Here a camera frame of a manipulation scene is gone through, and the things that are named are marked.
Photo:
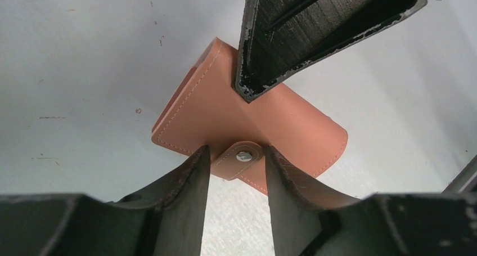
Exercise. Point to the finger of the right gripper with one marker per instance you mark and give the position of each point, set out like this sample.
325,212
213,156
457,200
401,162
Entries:
282,37

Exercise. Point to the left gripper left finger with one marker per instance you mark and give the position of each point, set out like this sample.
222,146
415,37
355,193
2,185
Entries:
165,217

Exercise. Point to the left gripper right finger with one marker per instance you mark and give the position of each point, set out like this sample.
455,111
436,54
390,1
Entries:
311,218

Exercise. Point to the brown leather card holder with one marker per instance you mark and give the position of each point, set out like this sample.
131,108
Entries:
205,110

